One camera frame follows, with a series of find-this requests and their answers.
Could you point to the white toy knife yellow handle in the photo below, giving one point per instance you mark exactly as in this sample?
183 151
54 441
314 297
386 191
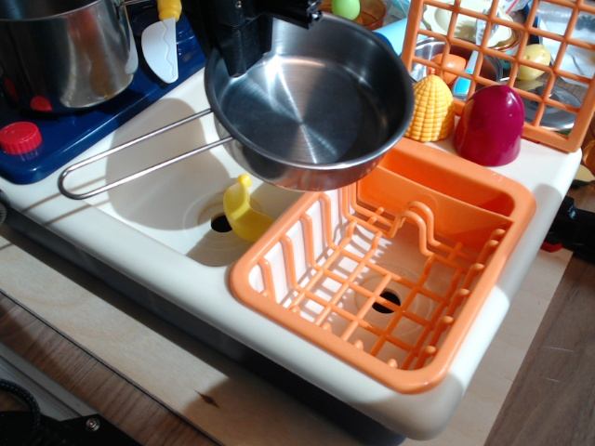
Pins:
159 42

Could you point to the steel frying pan wire handle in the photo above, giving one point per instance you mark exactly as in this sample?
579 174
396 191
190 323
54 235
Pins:
317 112

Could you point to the yellow toy potato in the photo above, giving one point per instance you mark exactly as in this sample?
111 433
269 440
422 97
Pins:
534 57

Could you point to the green toy egg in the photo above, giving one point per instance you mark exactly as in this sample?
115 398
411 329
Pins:
347 9

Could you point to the blue toy stove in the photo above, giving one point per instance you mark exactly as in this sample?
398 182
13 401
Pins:
67 134

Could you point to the orange plastic drying rack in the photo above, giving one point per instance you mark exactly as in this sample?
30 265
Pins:
388 274

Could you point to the cream plastic toy sink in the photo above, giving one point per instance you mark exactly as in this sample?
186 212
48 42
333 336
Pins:
123 301

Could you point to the yellow toy corn cob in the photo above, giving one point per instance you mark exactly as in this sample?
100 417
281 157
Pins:
434 111

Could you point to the large steel pot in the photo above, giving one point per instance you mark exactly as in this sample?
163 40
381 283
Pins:
62 56

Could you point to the orange plastic grid basket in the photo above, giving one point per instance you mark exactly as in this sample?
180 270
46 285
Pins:
496 33

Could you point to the yellow toy banana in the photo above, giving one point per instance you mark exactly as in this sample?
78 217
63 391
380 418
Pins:
245 220

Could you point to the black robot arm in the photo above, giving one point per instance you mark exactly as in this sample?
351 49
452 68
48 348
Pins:
205 17

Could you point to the magenta plastic cup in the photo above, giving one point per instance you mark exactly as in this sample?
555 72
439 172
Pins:
489 130

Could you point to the light blue plastic cup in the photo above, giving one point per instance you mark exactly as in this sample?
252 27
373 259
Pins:
393 34

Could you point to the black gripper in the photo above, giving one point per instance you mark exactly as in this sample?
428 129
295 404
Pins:
245 35

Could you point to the black clamp with red tip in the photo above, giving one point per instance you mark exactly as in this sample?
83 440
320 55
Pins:
572 229

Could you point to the red stove knob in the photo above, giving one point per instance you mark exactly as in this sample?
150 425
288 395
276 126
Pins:
20 138

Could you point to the orange transparent bowl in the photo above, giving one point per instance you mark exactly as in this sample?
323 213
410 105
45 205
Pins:
372 13

